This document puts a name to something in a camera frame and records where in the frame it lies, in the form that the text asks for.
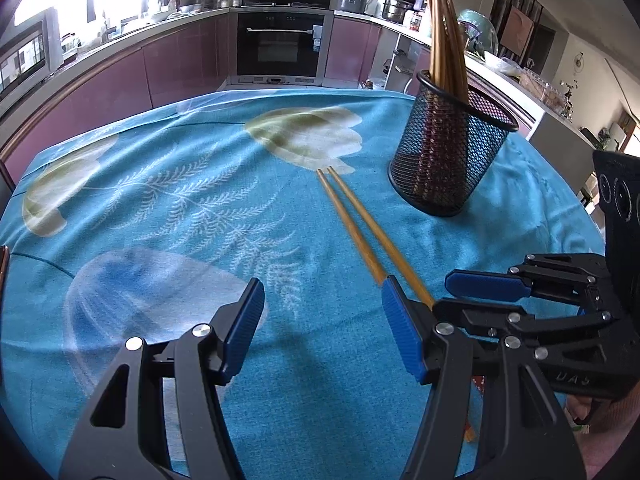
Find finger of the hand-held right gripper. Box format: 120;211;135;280
434;299;621;356
445;255;608;306

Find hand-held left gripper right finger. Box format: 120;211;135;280
381;275;587;480

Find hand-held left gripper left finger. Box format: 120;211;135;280
59;277;266;480

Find wooden chopstick with red end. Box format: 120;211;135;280
327;166;436;310

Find black mesh utensil holder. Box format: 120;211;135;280
389;70;520;218

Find bundle of wooden chopsticks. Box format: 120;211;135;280
417;0;473;206

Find person's right forearm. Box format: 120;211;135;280
575;400;640;480

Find person's right hand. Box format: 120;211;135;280
567;394;596;426

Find white counter end panel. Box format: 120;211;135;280
527;110;598;191

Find blue printed tablecloth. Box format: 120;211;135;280
0;87;606;480

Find dark wooden door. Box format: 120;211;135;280
490;0;543;63

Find brown wooden chair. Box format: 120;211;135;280
0;245;11;311

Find teal round container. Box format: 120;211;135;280
457;8;498;56

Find purple base cabinet run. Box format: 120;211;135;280
325;15;536;136
0;12;238;186

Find black built-in oven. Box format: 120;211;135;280
236;10;335;80

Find stainless steel pot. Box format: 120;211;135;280
382;0;416;23

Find silver microwave oven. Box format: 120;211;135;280
0;7;63;103

